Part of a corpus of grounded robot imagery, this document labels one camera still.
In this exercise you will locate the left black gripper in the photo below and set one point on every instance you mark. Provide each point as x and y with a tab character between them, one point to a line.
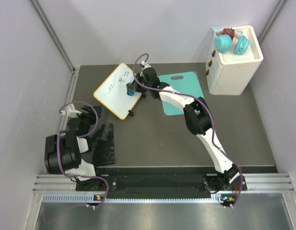
88	114

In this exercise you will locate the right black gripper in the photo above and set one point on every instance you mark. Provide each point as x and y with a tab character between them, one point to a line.
134	86

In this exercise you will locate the blue heart eraser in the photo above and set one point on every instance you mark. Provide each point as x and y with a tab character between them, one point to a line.
130	92

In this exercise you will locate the yellow framed whiteboard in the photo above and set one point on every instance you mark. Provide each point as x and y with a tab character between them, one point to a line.
113	92

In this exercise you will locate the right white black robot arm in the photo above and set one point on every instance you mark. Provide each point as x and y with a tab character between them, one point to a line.
198	119

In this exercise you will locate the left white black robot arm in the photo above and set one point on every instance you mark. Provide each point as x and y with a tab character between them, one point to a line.
63	151

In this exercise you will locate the black whiteboard foot near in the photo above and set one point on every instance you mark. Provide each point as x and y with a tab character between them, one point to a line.
131	114

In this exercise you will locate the black glossy mat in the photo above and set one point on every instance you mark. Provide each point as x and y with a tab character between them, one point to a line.
103	146

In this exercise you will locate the teal cutting board mat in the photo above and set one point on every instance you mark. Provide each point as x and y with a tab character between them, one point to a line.
185	82

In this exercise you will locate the white drawer cabinet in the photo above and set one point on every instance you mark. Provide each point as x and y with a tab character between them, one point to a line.
228	73

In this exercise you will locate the teal cat ear headphones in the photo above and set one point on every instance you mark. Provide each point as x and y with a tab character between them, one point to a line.
223	43

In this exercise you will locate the brown toy cube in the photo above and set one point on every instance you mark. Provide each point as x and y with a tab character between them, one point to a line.
229	31

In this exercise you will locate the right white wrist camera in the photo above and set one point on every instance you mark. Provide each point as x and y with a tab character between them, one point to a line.
145	65

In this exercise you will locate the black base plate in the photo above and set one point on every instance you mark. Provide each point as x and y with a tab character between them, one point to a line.
156	184

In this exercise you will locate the grey slotted cable duct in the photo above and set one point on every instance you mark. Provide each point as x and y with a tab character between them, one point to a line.
95	199

